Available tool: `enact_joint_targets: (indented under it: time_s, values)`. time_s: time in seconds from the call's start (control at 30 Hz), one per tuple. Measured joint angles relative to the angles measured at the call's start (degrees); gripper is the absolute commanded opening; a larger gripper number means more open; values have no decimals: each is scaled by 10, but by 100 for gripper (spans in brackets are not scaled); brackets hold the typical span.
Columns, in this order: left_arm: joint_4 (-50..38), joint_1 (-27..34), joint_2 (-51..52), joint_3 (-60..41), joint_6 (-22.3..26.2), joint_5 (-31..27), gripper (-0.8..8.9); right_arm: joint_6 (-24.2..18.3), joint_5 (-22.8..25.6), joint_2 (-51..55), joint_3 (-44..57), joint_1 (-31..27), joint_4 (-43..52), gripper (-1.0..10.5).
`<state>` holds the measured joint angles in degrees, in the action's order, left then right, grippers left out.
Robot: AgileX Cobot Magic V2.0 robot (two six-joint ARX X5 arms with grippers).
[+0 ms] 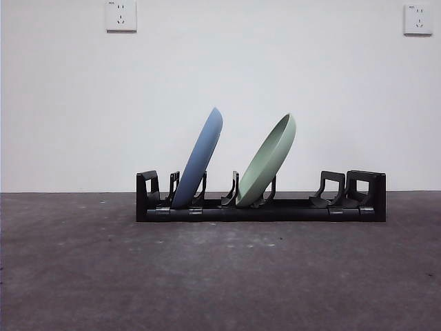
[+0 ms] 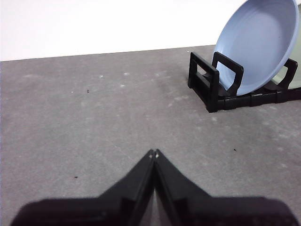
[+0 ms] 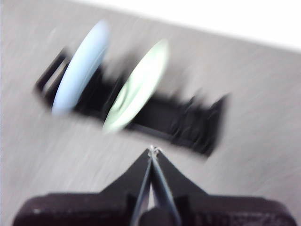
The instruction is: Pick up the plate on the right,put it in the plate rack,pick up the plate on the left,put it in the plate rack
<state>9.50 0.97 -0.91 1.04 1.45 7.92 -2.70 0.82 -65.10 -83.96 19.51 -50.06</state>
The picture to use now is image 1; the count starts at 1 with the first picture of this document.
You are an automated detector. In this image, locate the pale green round plate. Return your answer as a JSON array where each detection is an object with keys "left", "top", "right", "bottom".
[{"left": 235, "top": 112, "right": 297, "bottom": 208}]

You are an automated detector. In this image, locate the black plastic plate rack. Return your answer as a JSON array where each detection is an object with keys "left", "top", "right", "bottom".
[{"left": 135, "top": 169, "right": 387, "bottom": 222}]

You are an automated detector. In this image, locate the white wall socket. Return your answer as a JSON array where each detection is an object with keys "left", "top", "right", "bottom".
[
  {"left": 403, "top": 3, "right": 434, "bottom": 36},
  {"left": 105, "top": 0, "right": 138, "bottom": 34}
]

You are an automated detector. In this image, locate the blue round plate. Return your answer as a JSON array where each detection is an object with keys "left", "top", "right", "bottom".
[{"left": 171, "top": 106, "right": 225, "bottom": 210}]

